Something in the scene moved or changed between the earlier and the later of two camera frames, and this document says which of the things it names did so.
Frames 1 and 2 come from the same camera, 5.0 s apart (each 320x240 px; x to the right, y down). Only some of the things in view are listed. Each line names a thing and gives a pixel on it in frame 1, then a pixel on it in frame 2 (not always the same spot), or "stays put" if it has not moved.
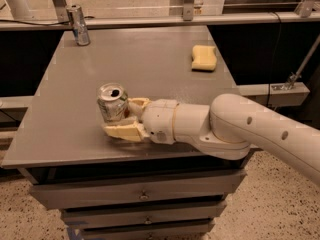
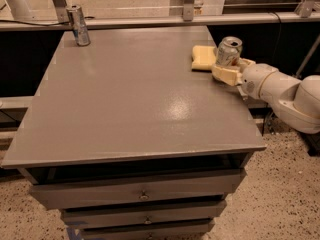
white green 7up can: [113, 102] -> [229, 51]
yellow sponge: [204, 57] stays put
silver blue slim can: [79, 25] stays put
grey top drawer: [136, 191] stays put
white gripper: [159, 119] -> [256, 78]
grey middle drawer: [144, 213] stays put
